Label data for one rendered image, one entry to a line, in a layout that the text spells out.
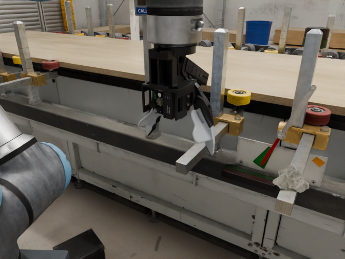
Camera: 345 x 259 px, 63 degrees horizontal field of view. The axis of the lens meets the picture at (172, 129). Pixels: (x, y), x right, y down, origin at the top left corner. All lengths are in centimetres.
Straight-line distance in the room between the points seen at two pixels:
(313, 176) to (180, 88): 59
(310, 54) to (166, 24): 48
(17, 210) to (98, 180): 122
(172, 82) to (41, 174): 41
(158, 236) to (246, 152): 90
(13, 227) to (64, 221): 120
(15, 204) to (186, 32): 49
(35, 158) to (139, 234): 107
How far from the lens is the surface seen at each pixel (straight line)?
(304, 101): 80
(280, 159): 93
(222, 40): 88
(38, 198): 73
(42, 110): 155
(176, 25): 45
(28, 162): 74
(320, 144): 89
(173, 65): 46
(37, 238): 184
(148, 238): 168
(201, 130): 51
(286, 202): 59
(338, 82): 131
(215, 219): 153
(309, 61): 83
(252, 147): 94
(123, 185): 179
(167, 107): 47
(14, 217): 69
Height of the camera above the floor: 121
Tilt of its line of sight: 25 degrees down
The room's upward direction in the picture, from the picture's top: straight up
